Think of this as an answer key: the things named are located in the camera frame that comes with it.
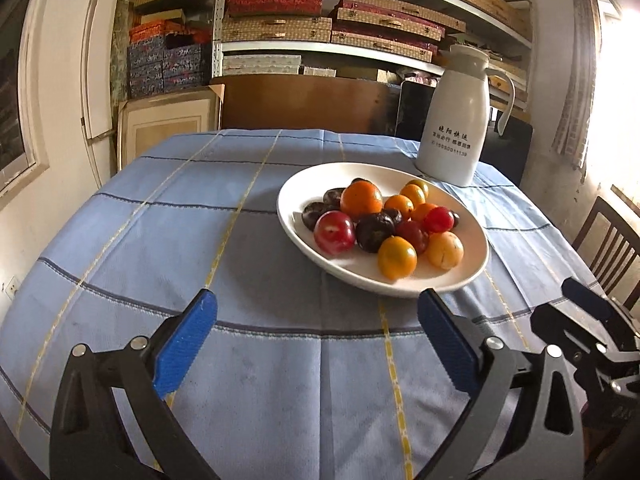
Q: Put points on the black flat panel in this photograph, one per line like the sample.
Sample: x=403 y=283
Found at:
x=415 y=110

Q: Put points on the white oval dish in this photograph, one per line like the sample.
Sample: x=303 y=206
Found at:
x=350 y=271

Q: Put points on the yellow round fruit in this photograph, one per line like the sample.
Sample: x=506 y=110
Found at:
x=444 y=250

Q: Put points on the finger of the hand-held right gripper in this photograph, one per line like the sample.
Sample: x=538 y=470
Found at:
x=560 y=325
x=585 y=297

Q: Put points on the pale patterned curtain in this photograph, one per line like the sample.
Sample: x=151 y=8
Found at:
x=580 y=60

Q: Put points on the red plum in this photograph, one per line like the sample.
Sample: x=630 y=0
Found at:
x=334 y=232
x=412 y=236

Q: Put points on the white wall socket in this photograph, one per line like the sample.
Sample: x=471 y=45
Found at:
x=12 y=287

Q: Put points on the red cherry tomato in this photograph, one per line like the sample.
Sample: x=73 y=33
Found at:
x=438 y=219

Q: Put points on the blue checked tablecloth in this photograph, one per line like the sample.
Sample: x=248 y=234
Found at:
x=200 y=210

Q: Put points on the white leaning frame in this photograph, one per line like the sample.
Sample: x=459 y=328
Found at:
x=92 y=70

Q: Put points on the brown wooden board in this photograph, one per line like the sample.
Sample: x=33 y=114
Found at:
x=300 y=102

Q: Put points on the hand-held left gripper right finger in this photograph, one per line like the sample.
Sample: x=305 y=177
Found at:
x=445 y=340

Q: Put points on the white framed window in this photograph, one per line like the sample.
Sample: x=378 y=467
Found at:
x=10 y=100

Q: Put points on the white thermos jug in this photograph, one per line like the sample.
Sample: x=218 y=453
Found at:
x=450 y=110

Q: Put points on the marbled grey panel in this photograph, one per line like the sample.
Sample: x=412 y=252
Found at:
x=120 y=50

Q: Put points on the stack of orange patterned boxes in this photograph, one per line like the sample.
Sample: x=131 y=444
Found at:
x=160 y=31

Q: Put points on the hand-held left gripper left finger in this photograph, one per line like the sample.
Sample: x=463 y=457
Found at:
x=187 y=340

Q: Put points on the small orange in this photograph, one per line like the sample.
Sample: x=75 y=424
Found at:
x=398 y=205
x=396 y=257
x=421 y=186
x=421 y=211
x=413 y=194

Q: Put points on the white metal shelf rack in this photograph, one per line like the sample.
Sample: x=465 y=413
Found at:
x=218 y=35

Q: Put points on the dark wooden chair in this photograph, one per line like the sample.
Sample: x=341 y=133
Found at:
x=610 y=245

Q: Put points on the stack of blue patterned boxes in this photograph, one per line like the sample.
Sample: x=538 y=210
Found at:
x=165 y=67

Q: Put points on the dark brown passion fruit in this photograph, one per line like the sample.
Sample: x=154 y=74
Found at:
x=334 y=195
x=394 y=215
x=359 y=180
x=375 y=231
x=455 y=220
x=314 y=212

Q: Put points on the beige picture frame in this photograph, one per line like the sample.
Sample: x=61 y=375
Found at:
x=165 y=125

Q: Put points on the large tangerine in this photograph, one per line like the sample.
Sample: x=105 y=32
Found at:
x=361 y=199

